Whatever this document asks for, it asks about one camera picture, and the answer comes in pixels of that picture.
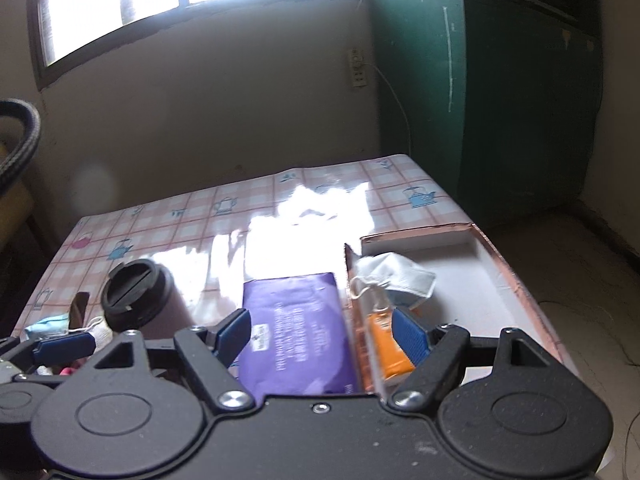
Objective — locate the purple wet wipes pack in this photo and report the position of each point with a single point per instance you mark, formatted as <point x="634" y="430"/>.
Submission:
<point x="299" y="343"/>

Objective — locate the white face mask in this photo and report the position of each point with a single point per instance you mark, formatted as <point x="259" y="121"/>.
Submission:
<point x="390" y="280"/>

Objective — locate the shallow cardboard box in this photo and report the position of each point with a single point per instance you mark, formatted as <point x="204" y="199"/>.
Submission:
<point x="474" y="287"/>

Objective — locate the black round lid cup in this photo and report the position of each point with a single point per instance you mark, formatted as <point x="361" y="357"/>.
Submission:
<point x="142" y="295"/>

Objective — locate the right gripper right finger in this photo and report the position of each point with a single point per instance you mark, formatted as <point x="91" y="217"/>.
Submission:
<point x="418" y="340"/>

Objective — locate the orange tissue pack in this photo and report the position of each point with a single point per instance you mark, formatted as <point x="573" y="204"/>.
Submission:
<point x="392" y="360"/>

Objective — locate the wall power socket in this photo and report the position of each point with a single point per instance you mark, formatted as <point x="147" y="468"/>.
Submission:
<point x="357" y="68"/>

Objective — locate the light blue packet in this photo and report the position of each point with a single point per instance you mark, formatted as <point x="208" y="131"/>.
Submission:
<point x="50" y="327"/>

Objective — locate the pink checkered tablecloth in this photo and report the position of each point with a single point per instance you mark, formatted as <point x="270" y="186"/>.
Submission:
<point x="295" y="222"/>

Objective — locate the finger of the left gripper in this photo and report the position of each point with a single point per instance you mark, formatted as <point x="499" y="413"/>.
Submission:
<point x="29" y="354"/>

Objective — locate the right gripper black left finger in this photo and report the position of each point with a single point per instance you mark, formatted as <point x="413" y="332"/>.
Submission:
<point x="223" y="341"/>

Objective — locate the green door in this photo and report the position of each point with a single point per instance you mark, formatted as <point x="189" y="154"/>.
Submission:
<point x="496" y="99"/>

